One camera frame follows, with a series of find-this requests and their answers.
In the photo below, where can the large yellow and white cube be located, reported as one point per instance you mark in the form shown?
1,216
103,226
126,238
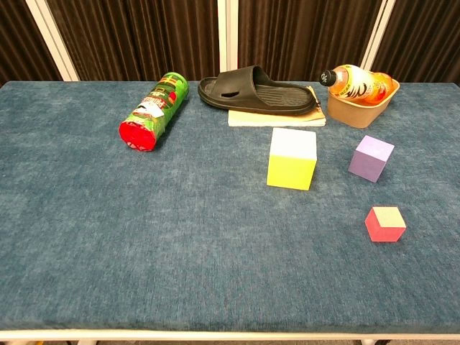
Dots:
291,172

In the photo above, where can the purple foam cube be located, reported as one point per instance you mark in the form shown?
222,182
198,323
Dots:
368,165

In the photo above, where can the small red cube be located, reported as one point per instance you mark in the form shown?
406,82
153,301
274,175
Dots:
381,231

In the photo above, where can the black slide sandal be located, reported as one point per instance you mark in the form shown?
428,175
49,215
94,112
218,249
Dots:
251,100

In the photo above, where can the green Pringles can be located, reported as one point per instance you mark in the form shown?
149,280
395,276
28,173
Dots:
154,108

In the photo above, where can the brown paper bowl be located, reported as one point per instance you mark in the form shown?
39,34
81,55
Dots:
352,113

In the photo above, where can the orange drink bottle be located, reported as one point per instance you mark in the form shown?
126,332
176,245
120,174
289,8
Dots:
355,84

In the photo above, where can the dark pleated curtain panel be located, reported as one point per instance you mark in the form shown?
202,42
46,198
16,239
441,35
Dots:
424,36
143,36
18,43
305,36

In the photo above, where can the white partition post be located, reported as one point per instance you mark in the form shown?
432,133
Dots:
227,36
53,39
377,36

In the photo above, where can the white table frame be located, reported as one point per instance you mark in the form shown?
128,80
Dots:
230,336

